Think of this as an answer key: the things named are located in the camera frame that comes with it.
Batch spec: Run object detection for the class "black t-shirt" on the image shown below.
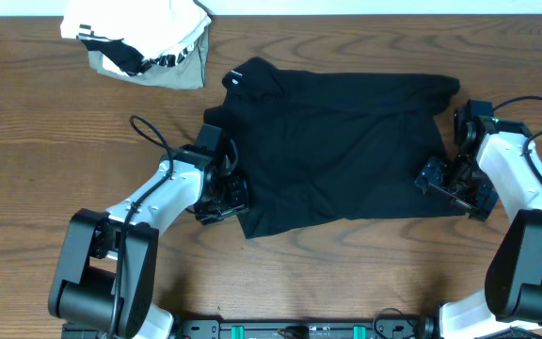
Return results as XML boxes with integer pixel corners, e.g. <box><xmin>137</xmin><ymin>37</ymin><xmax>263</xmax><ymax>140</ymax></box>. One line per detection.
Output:
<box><xmin>203</xmin><ymin>57</ymin><xmax>460</xmax><ymax>238</ymax></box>

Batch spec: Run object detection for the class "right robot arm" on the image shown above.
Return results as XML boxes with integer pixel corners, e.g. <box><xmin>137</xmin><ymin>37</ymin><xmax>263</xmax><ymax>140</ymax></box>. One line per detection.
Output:
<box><xmin>413</xmin><ymin>100</ymin><xmax>542</xmax><ymax>338</ymax></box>

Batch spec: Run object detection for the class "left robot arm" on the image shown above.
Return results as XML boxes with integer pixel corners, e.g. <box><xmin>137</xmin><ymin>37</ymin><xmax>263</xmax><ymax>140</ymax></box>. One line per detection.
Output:
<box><xmin>48</xmin><ymin>124</ymin><xmax>248</xmax><ymax>338</ymax></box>

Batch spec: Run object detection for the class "grey-beige folded garment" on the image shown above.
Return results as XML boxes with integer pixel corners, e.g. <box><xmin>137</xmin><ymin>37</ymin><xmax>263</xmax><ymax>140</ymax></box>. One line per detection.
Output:
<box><xmin>88</xmin><ymin>28</ymin><xmax>209</xmax><ymax>89</ymax></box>

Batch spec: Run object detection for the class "black and white garment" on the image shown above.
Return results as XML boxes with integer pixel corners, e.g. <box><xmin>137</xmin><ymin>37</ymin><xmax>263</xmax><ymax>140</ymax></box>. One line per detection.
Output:
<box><xmin>76</xmin><ymin>24</ymin><xmax>204</xmax><ymax>76</ymax></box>

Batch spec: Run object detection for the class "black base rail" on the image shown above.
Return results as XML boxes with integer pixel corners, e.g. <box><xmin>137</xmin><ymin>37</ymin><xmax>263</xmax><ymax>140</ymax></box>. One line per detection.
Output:
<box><xmin>61</xmin><ymin>318</ymin><xmax>437</xmax><ymax>339</ymax></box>

